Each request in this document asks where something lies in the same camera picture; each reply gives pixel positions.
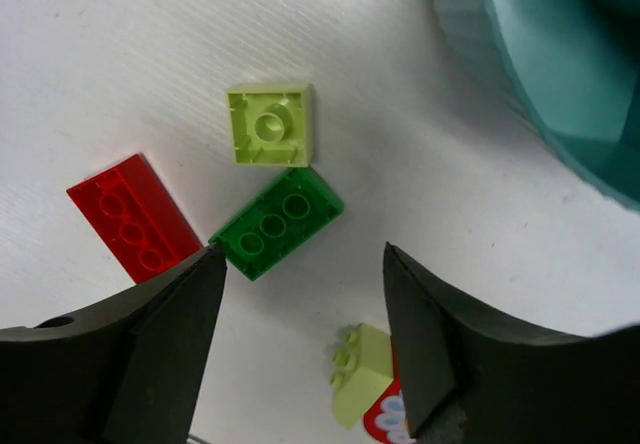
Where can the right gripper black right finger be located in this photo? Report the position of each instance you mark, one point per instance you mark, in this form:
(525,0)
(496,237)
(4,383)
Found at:
(471,373)

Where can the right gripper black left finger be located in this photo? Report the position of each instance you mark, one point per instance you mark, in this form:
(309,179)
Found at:
(127,369)

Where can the green lego plate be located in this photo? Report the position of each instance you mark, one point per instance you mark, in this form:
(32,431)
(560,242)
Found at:
(282,217)

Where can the red flower lego piece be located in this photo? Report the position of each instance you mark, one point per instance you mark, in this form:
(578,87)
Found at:
(386,420)

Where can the light green rounded lego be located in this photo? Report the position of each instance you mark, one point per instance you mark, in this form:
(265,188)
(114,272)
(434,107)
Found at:
(363,370)

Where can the red rectangular lego brick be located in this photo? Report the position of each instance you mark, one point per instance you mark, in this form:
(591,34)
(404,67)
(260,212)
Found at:
(135,216)

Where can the light green small lego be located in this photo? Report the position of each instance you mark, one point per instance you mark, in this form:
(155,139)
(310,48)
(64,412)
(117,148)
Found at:
(272,124)

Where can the teal round divided container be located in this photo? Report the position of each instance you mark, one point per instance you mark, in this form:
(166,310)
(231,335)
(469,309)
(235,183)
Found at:
(570,68)

